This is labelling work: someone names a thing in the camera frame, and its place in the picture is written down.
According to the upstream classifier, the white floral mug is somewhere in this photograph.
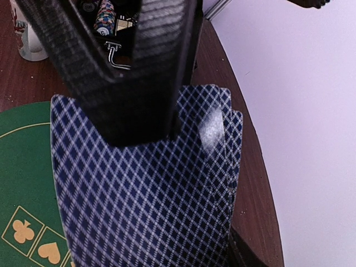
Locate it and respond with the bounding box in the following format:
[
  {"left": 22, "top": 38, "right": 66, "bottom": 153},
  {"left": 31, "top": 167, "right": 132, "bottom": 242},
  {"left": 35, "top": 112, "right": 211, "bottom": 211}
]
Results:
[{"left": 9, "top": 1, "right": 48, "bottom": 62}]

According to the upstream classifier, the black poker case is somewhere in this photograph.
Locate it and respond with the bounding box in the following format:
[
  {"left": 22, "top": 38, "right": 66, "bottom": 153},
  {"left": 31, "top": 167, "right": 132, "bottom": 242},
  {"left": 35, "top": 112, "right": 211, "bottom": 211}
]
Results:
[{"left": 74, "top": 1, "right": 141, "bottom": 70}]

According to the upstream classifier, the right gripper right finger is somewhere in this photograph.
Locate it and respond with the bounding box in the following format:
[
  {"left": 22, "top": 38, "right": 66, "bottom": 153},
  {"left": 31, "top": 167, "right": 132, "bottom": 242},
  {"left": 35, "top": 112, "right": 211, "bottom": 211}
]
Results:
[{"left": 228, "top": 228, "right": 267, "bottom": 267}]

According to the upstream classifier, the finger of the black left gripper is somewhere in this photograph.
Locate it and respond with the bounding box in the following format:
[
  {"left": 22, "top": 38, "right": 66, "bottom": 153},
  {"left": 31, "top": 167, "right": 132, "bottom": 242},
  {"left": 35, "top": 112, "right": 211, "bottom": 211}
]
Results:
[{"left": 133, "top": 1, "right": 202, "bottom": 141}]

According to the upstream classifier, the blue playing card deck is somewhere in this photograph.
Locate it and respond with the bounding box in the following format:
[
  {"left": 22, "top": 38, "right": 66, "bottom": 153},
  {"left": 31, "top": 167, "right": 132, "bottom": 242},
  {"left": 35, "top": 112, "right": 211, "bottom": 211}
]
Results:
[{"left": 51, "top": 85, "right": 243, "bottom": 266}]

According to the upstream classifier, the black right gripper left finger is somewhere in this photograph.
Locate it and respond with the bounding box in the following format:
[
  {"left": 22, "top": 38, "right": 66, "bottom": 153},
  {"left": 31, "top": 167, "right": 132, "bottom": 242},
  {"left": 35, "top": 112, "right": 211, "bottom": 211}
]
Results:
[{"left": 18, "top": 1, "right": 167, "bottom": 147}]

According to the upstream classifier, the left aluminium frame post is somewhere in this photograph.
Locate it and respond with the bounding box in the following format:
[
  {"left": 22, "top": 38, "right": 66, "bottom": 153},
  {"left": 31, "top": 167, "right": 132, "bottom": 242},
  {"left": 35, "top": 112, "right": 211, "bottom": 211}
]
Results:
[{"left": 204, "top": 0, "right": 231, "bottom": 21}]

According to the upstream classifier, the round green poker mat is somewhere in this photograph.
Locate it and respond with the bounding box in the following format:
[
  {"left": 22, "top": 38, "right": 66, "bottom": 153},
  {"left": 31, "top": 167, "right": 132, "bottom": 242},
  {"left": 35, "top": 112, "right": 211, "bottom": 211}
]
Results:
[{"left": 1, "top": 102, "right": 75, "bottom": 266}]

